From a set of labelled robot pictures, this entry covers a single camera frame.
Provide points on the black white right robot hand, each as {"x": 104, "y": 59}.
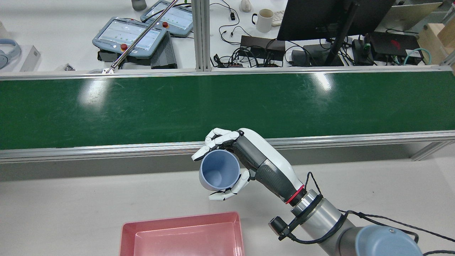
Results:
{"x": 263, "y": 156}

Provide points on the light blue plastic cup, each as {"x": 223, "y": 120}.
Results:
{"x": 218, "y": 170}

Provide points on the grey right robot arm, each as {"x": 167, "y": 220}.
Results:
{"x": 320, "y": 220}

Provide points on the pink plastic box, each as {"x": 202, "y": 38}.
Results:
{"x": 185, "y": 238}

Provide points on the small black adapter box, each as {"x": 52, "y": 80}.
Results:
{"x": 360, "y": 49}

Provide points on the wooden box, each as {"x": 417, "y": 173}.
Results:
{"x": 435, "y": 39}

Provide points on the white cardboard box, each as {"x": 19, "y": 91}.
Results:
{"x": 30, "y": 58}

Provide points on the black monitor base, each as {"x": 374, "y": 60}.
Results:
{"x": 312, "y": 55}

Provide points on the green conveyor belt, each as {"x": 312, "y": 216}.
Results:
{"x": 142, "y": 106}

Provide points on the white mug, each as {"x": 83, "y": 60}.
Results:
{"x": 265, "y": 21}

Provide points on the white keyboard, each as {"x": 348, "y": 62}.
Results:
{"x": 278, "y": 18}

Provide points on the black Huawei monitor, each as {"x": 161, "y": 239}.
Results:
{"x": 312, "y": 17}

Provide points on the white computer mouse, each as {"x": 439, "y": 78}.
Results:
{"x": 245, "y": 5}

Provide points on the aluminium conveyor leg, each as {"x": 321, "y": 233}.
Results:
{"x": 426, "y": 151}

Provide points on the robot teach pendant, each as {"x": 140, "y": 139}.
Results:
{"x": 128, "y": 37}
{"x": 174, "y": 17}

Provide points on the black device red logo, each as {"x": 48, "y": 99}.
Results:
{"x": 394, "y": 42}

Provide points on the silver laptop edge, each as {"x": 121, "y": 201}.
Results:
{"x": 408, "y": 16}

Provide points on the bag of black parts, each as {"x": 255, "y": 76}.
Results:
{"x": 65, "y": 67}

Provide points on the light blue headphones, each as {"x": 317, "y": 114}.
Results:
{"x": 7, "y": 53}

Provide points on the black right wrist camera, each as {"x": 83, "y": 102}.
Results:
{"x": 277, "y": 224}

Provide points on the aluminium conveyor rail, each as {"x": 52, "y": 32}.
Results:
{"x": 106, "y": 151}
{"x": 249, "y": 72}

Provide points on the aluminium frame post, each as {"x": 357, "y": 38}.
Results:
{"x": 202, "y": 35}

